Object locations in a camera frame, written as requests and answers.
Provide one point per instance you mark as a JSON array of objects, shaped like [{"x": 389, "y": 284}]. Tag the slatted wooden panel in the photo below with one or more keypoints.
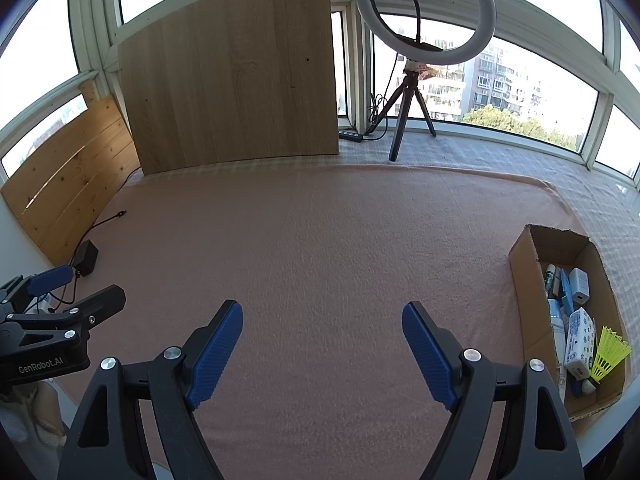
[{"x": 70, "y": 175}]

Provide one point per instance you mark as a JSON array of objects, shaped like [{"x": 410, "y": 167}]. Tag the white power adapter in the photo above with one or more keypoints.
[{"x": 579, "y": 285}]

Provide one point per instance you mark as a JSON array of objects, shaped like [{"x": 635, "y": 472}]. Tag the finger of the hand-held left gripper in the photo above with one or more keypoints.
[
  {"x": 100, "y": 302},
  {"x": 47, "y": 280}
]

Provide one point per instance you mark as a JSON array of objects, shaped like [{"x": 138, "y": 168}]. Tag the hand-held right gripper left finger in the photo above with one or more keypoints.
[{"x": 217, "y": 355}]

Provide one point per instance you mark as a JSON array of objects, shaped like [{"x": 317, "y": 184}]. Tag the person's left hand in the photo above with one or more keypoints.
[{"x": 35, "y": 415}]

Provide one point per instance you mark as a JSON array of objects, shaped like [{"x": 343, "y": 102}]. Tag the light blue slim box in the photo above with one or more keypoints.
[{"x": 566, "y": 292}]

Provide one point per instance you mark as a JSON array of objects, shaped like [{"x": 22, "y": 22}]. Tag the white window frame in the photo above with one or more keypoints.
[{"x": 358, "y": 105}]

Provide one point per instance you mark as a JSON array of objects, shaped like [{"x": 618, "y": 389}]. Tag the cardboard box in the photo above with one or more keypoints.
[{"x": 525, "y": 280}]

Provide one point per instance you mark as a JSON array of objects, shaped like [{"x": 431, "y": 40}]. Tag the white power strip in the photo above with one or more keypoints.
[{"x": 37, "y": 305}]

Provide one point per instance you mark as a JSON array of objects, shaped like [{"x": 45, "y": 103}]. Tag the patterned tissue pack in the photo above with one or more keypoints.
[{"x": 580, "y": 340}]

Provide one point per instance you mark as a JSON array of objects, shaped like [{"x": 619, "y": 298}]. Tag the light wooden board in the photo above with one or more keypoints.
[{"x": 225, "y": 75}]

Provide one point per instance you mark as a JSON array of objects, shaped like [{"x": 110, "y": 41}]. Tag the yellow shuttlecock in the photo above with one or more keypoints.
[{"x": 607, "y": 355}]

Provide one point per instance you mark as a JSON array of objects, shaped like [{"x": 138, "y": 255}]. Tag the pink blanket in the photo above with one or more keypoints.
[{"x": 310, "y": 240}]

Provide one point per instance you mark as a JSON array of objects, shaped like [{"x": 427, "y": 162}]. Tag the black inline controller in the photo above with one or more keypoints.
[{"x": 350, "y": 135}]

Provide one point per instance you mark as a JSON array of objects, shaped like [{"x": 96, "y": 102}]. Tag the small black power box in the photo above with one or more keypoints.
[{"x": 86, "y": 258}]

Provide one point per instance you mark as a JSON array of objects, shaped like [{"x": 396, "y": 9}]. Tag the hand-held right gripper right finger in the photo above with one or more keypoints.
[{"x": 425, "y": 350}]

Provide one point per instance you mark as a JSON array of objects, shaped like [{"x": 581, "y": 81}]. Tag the green and white tube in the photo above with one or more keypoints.
[{"x": 550, "y": 280}]

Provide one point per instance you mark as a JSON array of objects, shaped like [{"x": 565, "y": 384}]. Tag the white bottle with blue cap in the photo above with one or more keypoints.
[{"x": 556, "y": 330}]

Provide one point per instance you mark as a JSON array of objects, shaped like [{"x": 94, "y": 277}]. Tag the grey checked blanket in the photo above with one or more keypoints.
[{"x": 575, "y": 180}]

